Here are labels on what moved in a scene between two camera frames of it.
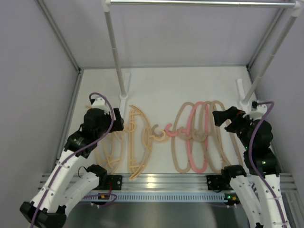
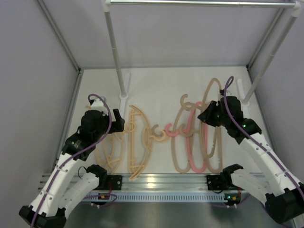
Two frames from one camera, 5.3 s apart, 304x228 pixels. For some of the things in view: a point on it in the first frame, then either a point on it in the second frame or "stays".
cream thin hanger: (162, 137) stays
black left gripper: (118, 124) stays
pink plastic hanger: (186, 132) stays
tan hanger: (231, 132) to (184, 106)
